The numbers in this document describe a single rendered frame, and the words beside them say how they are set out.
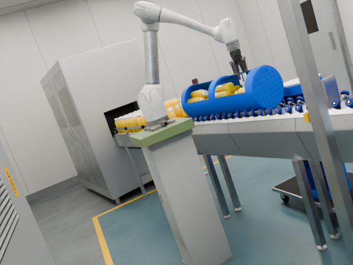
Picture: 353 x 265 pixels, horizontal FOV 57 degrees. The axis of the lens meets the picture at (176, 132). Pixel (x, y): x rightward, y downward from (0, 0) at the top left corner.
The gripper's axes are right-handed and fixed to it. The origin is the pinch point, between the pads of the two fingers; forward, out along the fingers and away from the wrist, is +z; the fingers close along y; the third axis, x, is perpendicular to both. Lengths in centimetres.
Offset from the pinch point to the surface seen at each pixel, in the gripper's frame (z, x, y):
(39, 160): 50, 504, -95
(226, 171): 78, 63, 7
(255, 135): 36.9, -10.0, -12.9
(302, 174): 65, -35, -8
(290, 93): 20.4, -13.3, 25.7
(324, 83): 12, -63, -4
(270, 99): 16.4, -19.9, -1.1
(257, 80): 1.9, -19.8, -7.2
